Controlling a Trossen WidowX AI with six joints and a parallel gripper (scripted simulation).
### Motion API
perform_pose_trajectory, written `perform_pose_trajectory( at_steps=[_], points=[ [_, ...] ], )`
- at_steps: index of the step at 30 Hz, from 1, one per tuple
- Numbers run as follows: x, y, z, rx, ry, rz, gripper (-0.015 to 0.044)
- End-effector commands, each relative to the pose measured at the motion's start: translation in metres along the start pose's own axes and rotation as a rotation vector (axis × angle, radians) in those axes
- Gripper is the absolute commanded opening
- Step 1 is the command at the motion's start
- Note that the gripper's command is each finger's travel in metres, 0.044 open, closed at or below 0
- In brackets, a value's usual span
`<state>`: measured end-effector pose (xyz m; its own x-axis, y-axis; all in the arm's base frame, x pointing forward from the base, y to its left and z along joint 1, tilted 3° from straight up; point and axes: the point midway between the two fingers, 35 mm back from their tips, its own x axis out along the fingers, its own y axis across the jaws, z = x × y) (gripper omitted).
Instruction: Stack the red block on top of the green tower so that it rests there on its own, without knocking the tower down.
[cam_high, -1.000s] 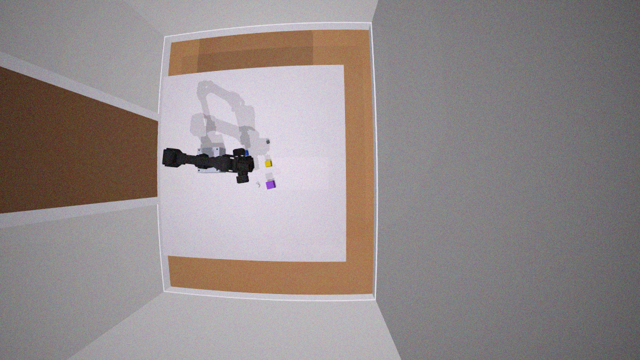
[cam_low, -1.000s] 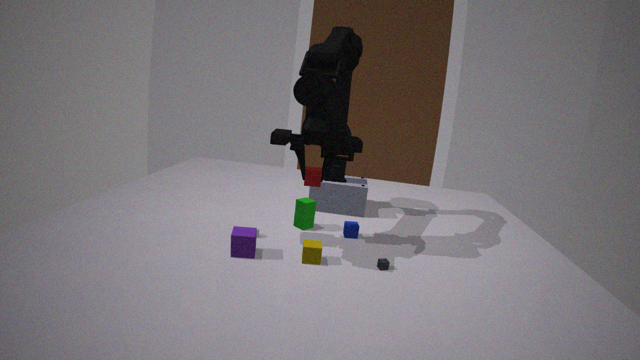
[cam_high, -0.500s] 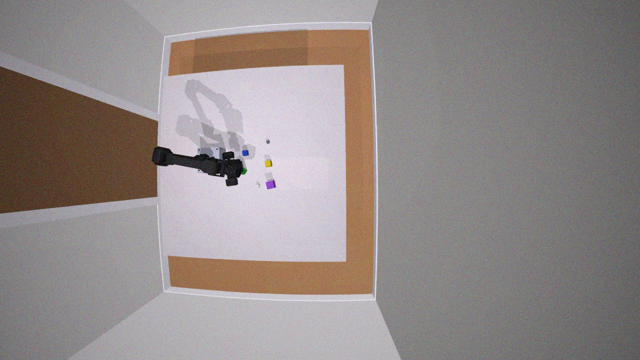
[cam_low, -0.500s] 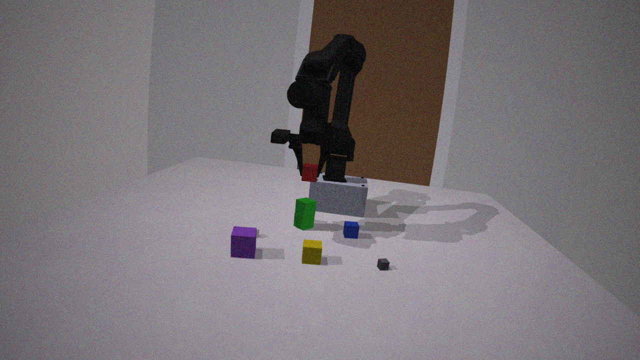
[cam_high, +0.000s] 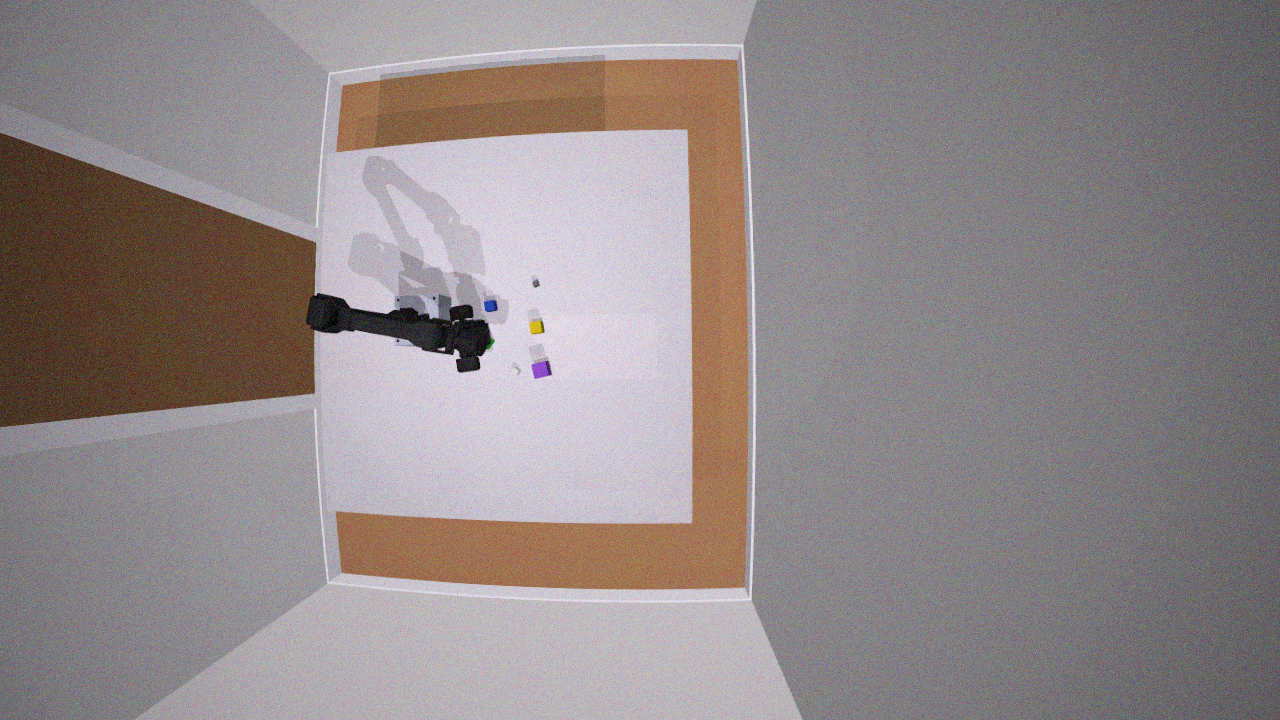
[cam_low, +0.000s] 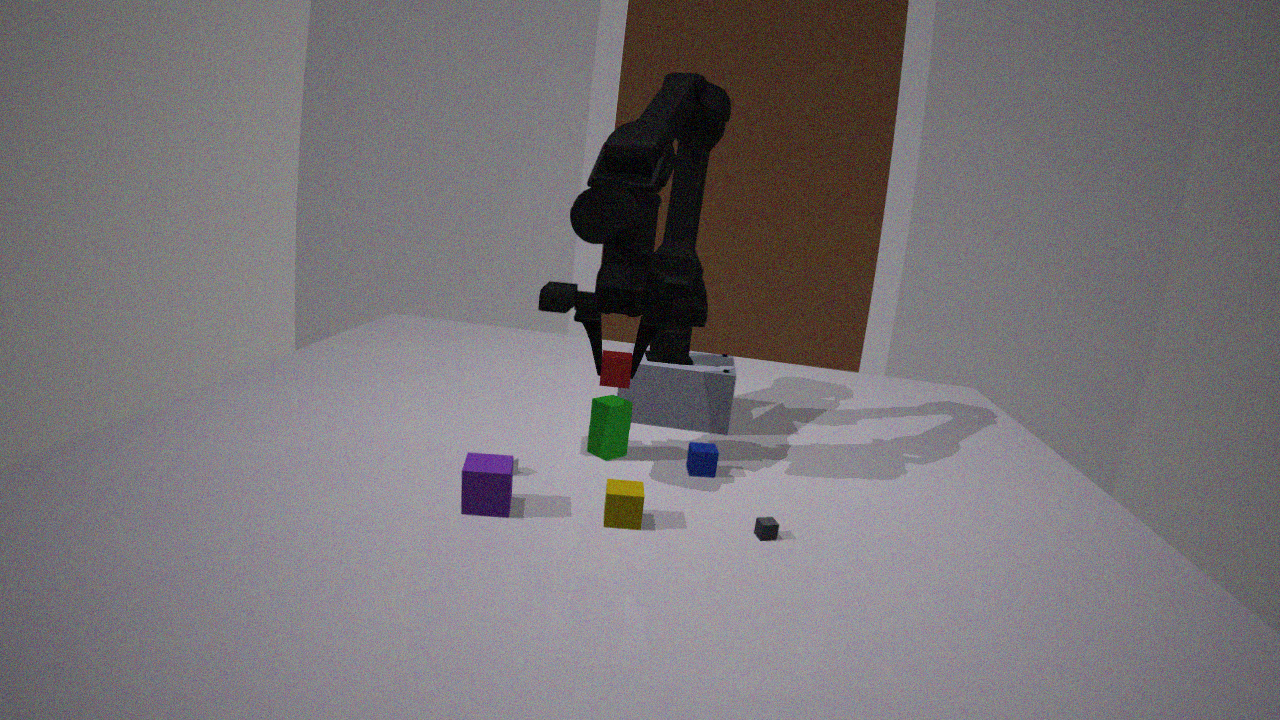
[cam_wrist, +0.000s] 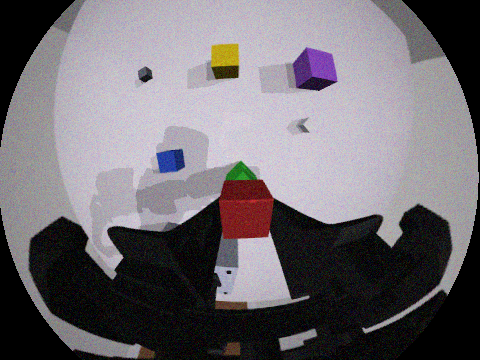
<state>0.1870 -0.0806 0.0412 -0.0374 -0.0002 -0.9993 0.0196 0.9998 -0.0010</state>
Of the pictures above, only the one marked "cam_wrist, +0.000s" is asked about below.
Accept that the yellow block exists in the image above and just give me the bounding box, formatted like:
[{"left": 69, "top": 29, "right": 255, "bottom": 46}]
[{"left": 211, "top": 43, "right": 239, "bottom": 79}]

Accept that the red block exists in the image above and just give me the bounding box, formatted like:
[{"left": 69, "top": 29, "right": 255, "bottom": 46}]
[{"left": 219, "top": 180, "right": 275, "bottom": 239}]

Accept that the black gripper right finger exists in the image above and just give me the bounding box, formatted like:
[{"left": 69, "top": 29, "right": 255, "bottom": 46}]
[{"left": 269, "top": 197, "right": 384, "bottom": 300}]

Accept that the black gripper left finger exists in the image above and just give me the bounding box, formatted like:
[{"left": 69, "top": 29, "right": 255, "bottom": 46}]
[{"left": 107, "top": 197, "right": 223, "bottom": 305}]

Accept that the purple block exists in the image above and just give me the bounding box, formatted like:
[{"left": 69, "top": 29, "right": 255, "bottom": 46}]
[{"left": 292, "top": 48, "right": 337, "bottom": 91}]

